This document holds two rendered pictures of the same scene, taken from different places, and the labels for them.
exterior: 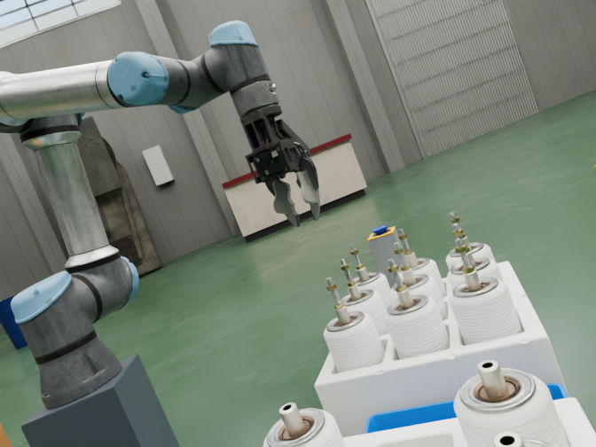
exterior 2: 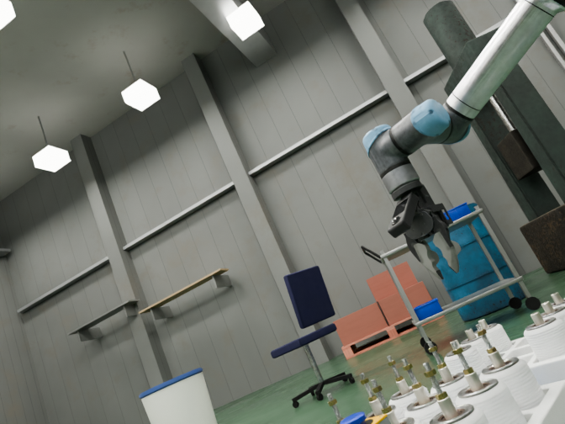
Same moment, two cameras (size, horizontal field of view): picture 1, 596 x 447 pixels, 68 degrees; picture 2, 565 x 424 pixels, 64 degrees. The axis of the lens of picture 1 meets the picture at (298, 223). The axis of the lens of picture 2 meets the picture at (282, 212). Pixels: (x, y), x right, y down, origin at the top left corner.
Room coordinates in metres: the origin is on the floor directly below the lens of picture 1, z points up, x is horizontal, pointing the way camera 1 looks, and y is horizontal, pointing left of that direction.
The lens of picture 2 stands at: (1.83, 0.08, 0.46)
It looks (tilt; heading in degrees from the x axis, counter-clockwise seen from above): 15 degrees up; 200
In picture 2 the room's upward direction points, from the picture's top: 24 degrees counter-clockwise
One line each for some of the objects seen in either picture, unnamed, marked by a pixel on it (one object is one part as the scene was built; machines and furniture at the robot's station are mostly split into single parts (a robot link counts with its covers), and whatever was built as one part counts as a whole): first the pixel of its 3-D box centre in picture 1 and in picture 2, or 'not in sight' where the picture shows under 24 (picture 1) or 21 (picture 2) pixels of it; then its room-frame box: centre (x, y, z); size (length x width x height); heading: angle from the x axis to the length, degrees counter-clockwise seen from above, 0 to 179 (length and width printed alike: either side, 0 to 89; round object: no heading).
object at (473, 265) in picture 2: not in sight; (469, 261); (-2.82, -0.13, 0.48); 0.65 x 0.64 x 0.96; 94
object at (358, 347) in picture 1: (363, 365); (525, 411); (0.81, -0.01, 0.16); 0.10 x 0.10 x 0.18
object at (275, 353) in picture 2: not in sight; (303, 334); (-1.72, -1.53, 0.49); 0.57 x 0.55 x 0.98; 84
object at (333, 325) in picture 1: (345, 321); (500, 366); (0.81, -0.01, 0.25); 0.08 x 0.08 x 0.01
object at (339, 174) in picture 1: (291, 189); not in sight; (6.78, -0.09, 0.41); 2.26 x 1.75 x 0.81; 4
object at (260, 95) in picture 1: (257, 101); (400, 181); (0.80, -0.01, 0.68); 0.08 x 0.08 x 0.05
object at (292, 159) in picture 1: (271, 145); (419, 211); (0.79, -0.01, 0.60); 0.09 x 0.08 x 0.12; 156
